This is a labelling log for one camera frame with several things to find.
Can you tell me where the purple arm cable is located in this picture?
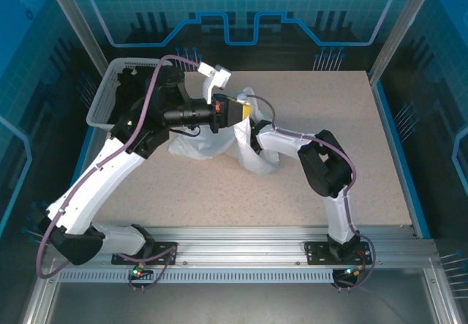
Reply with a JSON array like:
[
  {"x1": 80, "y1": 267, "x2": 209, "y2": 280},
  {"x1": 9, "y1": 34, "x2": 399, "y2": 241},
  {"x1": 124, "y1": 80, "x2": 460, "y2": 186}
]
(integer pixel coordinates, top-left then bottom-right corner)
[
  {"x1": 35, "y1": 55, "x2": 203, "y2": 293},
  {"x1": 248, "y1": 94, "x2": 377, "y2": 293}
]

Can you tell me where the blue-edged table side rail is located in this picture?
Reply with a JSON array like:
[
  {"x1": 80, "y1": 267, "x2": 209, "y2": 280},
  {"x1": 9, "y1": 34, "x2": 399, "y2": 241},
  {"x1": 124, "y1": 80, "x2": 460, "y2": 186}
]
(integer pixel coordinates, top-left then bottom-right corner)
[
  {"x1": 67, "y1": 124, "x2": 110, "y2": 208},
  {"x1": 369, "y1": 80, "x2": 433, "y2": 240}
]

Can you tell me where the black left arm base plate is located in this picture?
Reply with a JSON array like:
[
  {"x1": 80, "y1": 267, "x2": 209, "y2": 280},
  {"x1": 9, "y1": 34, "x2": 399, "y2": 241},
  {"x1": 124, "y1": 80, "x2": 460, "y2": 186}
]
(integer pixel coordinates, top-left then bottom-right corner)
[{"x1": 111, "y1": 241, "x2": 179, "y2": 265}]

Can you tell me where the white t-shirt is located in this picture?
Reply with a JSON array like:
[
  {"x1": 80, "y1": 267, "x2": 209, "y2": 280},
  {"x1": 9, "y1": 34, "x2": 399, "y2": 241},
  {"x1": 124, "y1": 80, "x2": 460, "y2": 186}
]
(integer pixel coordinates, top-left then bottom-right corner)
[{"x1": 167, "y1": 86, "x2": 282, "y2": 176}]

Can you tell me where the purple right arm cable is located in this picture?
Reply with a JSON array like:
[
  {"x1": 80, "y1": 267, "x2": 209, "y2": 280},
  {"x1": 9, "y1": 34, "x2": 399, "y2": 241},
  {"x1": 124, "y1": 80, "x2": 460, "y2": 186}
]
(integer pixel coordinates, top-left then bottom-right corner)
[{"x1": 248, "y1": 94, "x2": 377, "y2": 293}]

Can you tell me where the white plastic mesh basket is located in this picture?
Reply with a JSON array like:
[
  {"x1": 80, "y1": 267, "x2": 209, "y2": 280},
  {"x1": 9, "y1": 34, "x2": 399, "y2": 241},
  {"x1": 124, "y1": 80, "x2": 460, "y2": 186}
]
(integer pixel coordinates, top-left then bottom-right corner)
[{"x1": 86, "y1": 57, "x2": 173, "y2": 132}]

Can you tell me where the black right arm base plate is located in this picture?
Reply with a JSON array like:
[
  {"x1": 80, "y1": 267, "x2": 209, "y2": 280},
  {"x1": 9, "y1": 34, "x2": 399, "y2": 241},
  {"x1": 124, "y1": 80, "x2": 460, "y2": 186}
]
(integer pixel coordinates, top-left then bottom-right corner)
[{"x1": 305, "y1": 239, "x2": 373, "y2": 265}]

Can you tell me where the slotted grey cable duct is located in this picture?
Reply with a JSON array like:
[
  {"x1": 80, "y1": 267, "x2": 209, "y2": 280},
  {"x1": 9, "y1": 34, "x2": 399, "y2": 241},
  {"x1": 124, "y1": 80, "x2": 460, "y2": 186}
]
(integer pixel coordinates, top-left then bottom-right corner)
[{"x1": 58, "y1": 269, "x2": 336, "y2": 284}]

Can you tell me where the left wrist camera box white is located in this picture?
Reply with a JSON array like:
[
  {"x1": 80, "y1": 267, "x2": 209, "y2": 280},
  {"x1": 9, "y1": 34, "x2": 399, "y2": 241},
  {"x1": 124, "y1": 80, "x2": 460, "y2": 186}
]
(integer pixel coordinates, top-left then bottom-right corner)
[{"x1": 197, "y1": 61, "x2": 233, "y2": 105}]

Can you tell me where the aluminium mounting rail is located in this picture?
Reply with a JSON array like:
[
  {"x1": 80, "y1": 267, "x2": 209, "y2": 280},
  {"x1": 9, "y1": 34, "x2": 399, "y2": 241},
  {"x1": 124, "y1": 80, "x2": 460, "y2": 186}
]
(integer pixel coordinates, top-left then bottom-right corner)
[{"x1": 47, "y1": 225, "x2": 439, "y2": 270}]

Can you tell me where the black garment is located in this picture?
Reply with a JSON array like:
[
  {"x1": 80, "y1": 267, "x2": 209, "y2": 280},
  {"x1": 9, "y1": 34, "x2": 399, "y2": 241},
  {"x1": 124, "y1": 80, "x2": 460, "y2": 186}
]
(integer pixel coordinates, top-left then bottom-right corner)
[{"x1": 115, "y1": 67, "x2": 154, "y2": 120}]

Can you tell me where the steel bottom panel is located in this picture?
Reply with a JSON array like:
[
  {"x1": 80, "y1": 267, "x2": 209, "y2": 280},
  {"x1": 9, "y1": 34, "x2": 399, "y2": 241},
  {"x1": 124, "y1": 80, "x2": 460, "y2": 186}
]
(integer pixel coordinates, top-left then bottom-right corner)
[{"x1": 47, "y1": 282, "x2": 436, "y2": 324}]

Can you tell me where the connector with indicator light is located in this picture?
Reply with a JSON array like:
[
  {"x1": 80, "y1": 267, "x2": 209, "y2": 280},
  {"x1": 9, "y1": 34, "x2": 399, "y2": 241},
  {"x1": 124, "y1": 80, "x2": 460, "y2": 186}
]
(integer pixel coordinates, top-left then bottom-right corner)
[
  {"x1": 341, "y1": 263, "x2": 366, "y2": 279},
  {"x1": 127, "y1": 263, "x2": 153, "y2": 279}
]

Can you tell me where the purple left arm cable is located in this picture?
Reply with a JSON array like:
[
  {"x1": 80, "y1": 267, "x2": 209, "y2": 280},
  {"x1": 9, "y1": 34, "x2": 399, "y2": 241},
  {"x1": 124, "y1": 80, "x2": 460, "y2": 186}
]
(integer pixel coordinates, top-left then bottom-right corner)
[{"x1": 35, "y1": 55, "x2": 203, "y2": 293}]

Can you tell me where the aluminium frame post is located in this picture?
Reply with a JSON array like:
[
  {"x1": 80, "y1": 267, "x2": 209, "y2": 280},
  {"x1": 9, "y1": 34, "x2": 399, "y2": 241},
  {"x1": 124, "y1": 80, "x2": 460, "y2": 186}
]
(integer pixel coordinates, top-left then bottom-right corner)
[
  {"x1": 367, "y1": 0, "x2": 442, "y2": 87},
  {"x1": 39, "y1": 0, "x2": 124, "y2": 87}
]

